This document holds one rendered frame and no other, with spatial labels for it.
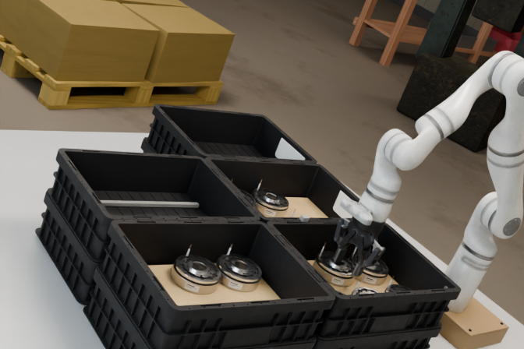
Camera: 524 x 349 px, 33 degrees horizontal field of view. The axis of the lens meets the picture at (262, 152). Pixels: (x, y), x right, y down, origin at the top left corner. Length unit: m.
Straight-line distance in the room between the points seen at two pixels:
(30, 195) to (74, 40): 2.34
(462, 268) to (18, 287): 1.12
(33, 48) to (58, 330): 3.05
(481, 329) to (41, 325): 1.15
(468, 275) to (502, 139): 0.41
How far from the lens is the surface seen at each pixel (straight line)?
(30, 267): 2.00
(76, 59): 4.60
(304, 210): 2.39
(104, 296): 1.80
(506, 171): 2.18
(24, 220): 2.17
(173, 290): 1.83
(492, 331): 2.42
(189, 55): 5.09
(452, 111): 1.99
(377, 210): 1.99
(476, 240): 2.33
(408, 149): 1.93
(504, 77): 2.04
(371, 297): 1.89
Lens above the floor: 1.78
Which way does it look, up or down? 21 degrees down
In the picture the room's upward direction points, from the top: 21 degrees clockwise
